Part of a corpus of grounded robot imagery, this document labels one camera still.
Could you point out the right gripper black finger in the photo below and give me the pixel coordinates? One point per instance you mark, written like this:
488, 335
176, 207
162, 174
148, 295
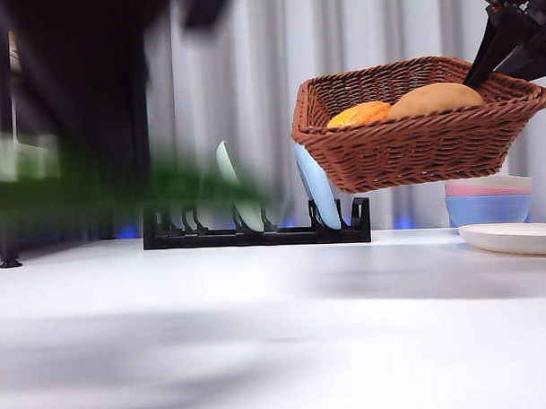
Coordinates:
494, 44
537, 58

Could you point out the tan toy potato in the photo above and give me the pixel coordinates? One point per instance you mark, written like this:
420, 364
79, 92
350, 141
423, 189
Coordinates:
435, 100

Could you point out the brown wicker basket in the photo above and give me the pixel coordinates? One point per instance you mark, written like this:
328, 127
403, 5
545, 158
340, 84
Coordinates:
410, 155

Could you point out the orange toy corn cob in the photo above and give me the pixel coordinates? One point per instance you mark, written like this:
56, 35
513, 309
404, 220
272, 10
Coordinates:
359, 114

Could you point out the green toy cucumber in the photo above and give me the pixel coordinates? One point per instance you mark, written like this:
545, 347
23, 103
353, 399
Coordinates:
120, 183

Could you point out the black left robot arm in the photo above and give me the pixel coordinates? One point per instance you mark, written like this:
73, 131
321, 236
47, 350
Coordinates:
93, 62

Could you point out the cream bowl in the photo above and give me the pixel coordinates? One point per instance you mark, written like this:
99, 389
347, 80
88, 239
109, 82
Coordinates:
519, 182

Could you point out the pink bowl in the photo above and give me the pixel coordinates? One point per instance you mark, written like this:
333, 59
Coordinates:
479, 189

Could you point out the grey curtain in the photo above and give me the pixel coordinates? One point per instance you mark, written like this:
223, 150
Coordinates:
339, 31

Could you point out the blue bowl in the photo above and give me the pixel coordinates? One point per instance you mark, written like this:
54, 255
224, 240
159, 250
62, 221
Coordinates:
488, 210

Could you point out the white plate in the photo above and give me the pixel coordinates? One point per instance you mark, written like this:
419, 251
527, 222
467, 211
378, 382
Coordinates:
512, 238

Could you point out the light blue plate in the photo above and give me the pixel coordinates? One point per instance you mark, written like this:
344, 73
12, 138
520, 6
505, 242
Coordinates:
320, 198

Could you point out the black dish rack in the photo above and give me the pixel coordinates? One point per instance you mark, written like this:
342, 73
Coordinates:
278, 238

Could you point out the pale green plate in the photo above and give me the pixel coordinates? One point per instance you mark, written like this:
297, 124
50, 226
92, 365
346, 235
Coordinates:
229, 165

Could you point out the black metal shelf frame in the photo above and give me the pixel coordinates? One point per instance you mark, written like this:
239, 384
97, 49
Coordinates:
5, 133

